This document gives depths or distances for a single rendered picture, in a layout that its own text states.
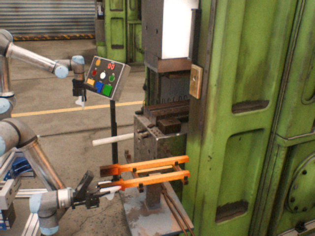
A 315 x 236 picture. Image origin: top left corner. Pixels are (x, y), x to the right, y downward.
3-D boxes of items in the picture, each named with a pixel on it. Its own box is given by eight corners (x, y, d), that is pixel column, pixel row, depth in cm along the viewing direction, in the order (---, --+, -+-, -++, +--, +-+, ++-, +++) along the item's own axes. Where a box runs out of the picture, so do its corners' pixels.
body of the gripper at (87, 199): (98, 195, 133) (70, 200, 129) (97, 180, 129) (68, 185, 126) (101, 207, 126) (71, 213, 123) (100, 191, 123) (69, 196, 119)
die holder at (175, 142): (154, 198, 195) (156, 138, 176) (133, 167, 226) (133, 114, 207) (224, 178, 217) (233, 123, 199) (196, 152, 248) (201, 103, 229)
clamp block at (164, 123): (164, 135, 181) (164, 125, 178) (158, 129, 187) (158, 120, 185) (181, 132, 185) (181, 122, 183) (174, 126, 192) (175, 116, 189)
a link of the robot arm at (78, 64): (71, 55, 200) (83, 55, 202) (72, 71, 205) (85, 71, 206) (70, 58, 193) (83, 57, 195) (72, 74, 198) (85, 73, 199)
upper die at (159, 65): (157, 73, 175) (157, 57, 171) (143, 64, 192) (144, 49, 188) (216, 67, 192) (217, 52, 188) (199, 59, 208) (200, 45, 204)
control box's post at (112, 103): (113, 187, 277) (110, 75, 231) (112, 185, 280) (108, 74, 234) (117, 186, 278) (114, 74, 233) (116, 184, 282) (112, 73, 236)
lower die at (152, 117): (155, 127, 190) (156, 114, 187) (143, 114, 207) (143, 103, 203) (210, 116, 207) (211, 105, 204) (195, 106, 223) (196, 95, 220)
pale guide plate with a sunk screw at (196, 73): (197, 99, 163) (200, 68, 155) (188, 93, 170) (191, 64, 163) (200, 98, 163) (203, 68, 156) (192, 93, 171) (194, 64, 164)
